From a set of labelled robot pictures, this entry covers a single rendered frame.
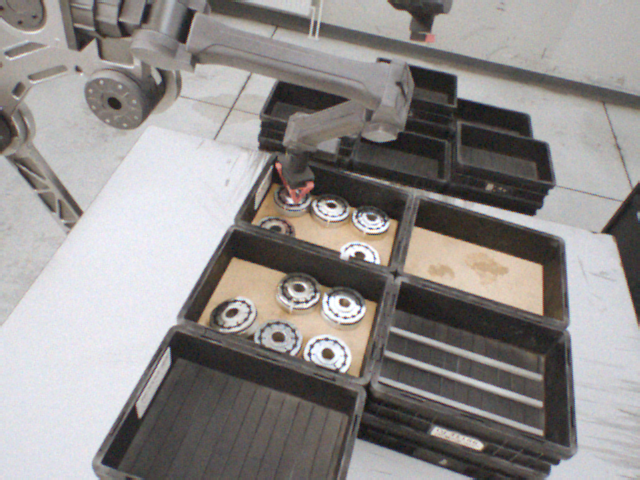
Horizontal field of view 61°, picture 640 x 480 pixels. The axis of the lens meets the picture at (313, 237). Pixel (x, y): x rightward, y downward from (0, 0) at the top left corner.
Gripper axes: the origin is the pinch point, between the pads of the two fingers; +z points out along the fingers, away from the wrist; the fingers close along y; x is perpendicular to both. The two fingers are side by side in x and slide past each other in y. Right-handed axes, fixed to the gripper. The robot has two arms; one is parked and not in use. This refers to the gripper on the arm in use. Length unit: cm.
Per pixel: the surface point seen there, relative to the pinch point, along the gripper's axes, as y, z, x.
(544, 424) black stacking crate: -76, 3, -28
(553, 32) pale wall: 152, 56, -255
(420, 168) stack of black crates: 48, 52, -87
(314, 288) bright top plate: -31.1, 0.3, 6.6
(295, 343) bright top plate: -43.4, 0.0, 16.3
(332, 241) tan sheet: -16.3, 3.9, -5.4
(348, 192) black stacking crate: -4.4, -0.3, -14.9
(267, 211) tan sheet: -1.5, 3.9, 7.3
